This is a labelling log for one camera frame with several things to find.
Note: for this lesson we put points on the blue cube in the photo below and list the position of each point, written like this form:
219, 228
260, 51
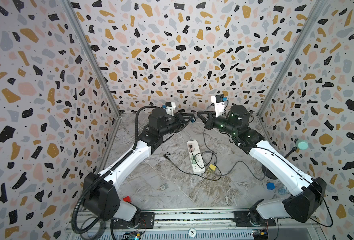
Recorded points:
270, 186

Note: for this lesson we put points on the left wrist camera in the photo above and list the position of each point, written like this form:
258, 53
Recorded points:
169, 107

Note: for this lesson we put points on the black tape roll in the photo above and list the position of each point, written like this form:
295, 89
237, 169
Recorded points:
96, 231

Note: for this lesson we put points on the red cube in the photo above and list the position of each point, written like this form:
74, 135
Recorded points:
127, 199

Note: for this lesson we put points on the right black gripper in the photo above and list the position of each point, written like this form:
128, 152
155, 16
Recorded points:
213, 122

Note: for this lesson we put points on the yellow USB charger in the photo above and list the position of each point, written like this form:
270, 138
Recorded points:
212, 168

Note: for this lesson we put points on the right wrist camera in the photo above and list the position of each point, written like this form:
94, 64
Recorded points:
220, 103

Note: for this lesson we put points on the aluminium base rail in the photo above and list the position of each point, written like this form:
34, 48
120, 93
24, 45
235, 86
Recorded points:
206, 224

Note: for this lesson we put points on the white power strip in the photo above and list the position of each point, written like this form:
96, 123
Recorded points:
199, 168

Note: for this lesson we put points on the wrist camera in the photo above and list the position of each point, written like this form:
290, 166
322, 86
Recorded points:
169, 107
220, 103

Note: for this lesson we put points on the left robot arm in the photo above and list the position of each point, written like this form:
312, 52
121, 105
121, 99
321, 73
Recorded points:
100, 195

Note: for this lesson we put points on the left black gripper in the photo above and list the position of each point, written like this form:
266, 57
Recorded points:
179, 117

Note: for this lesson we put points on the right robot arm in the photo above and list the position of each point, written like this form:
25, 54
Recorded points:
306, 193

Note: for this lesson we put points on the clear plastic packet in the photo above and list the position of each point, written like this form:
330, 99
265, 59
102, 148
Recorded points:
283, 191

